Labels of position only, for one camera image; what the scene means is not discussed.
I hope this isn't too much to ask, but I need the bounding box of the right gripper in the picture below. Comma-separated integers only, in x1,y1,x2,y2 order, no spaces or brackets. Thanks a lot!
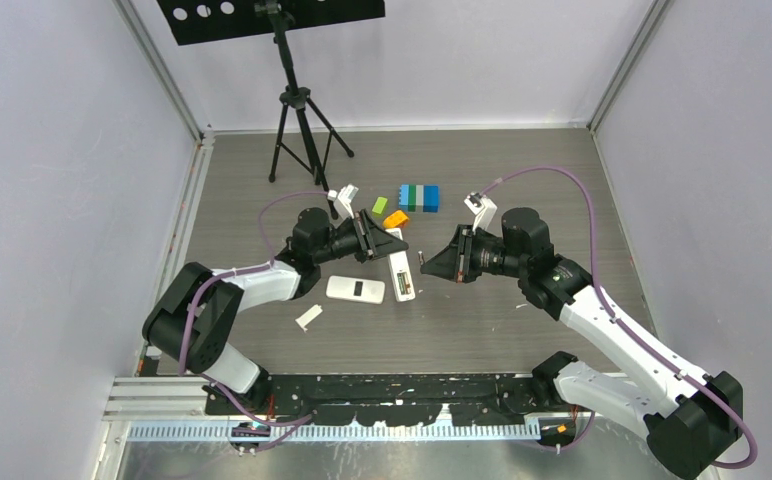
422,225,527,284

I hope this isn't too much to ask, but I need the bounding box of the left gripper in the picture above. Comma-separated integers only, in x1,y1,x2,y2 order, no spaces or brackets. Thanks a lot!
314,210,407,266

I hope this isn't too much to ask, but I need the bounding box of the white air conditioner remote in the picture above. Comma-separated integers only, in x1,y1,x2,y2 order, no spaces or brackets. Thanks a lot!
388,250,416,302

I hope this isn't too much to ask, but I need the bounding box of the white remote with red keypad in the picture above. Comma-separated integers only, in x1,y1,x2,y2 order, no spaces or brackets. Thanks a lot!
325,275,386,304

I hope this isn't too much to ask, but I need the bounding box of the long white battery cover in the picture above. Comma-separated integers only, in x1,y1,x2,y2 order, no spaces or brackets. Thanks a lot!
295,304,323,332

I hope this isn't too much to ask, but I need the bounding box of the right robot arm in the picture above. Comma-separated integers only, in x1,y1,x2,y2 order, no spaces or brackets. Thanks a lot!
421,207,744,479

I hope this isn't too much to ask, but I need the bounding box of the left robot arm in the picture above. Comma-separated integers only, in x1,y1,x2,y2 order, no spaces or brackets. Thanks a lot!
142,208,409,414

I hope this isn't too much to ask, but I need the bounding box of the orange toy brick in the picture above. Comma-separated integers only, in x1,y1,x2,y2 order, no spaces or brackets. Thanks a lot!
383,210,409,229

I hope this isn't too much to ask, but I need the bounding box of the green toy brick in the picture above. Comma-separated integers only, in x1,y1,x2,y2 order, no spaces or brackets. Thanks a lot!
371,196,388,216

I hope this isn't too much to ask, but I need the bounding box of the blue green toy block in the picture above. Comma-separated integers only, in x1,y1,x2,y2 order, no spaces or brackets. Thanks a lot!
398,184,440,213

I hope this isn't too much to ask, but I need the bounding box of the black tripod stand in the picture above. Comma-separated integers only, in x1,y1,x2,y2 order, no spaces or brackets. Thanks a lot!
254,1,355,191

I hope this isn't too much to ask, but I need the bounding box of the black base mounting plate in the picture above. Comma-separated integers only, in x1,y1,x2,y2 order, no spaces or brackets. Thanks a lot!
204,373,576,427

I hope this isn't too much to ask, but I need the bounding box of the black perforated plate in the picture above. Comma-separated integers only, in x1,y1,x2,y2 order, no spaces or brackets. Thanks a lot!
157,0,385,46

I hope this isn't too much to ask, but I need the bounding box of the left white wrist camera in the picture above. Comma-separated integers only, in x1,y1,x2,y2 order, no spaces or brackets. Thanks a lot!
327,184,359,219

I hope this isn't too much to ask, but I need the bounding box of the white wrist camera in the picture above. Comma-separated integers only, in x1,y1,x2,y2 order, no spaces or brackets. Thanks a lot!
464,192,497,232
327,184,359,219

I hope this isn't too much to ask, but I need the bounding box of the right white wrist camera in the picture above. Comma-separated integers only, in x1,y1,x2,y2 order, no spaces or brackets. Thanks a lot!
464,192,497,232

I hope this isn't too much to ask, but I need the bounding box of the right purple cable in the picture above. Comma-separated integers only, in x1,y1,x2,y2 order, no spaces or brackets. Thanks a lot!
478,165,760,470

